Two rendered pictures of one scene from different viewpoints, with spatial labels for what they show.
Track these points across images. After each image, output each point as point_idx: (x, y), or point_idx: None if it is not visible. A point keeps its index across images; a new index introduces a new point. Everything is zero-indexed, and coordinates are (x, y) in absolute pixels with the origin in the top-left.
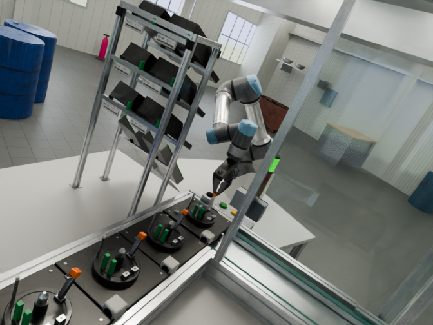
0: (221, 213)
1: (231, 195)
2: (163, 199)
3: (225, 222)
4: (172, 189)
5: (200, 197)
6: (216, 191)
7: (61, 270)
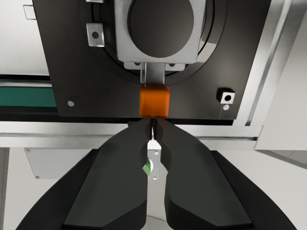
0: (119, 129)
1: (164, 229)
2: (281, 88)
3: (75, 92)
4: (277, 140)
5: (209, 140)
6: (158, 135)
7: None
